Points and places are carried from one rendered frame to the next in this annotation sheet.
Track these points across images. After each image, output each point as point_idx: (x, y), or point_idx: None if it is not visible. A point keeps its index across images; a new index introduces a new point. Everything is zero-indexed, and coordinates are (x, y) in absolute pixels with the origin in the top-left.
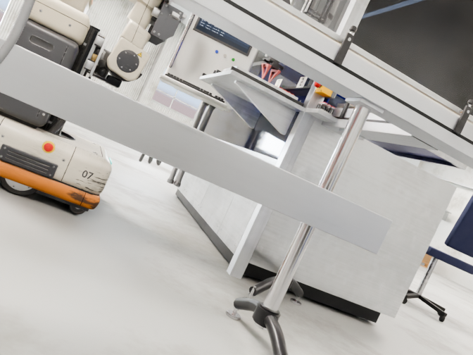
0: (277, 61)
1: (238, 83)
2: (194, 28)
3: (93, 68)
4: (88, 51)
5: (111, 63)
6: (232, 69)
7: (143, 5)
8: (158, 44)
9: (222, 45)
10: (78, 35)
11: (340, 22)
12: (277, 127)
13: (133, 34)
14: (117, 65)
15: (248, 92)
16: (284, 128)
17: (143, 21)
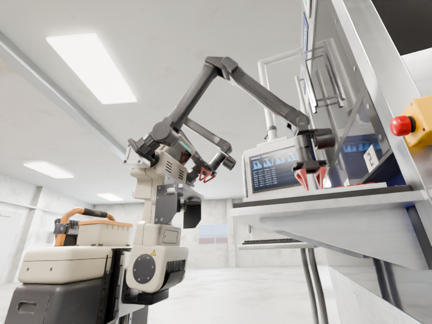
0: (310, 159)
1: (264, 222)
2: (252, 191)
3: (119, 296)
4: (115, 277)
5: (129, 281)
6: (235, 207)
7: (150, 201)
8: (196, 225)
9: (281, 189)
10: (59, 276)
11: (351, 51)
12: (395, 260)
13: (141, 234)
14: (134, 279)
15: (288, 226)
16: (414, 255)
17: (153, 215)
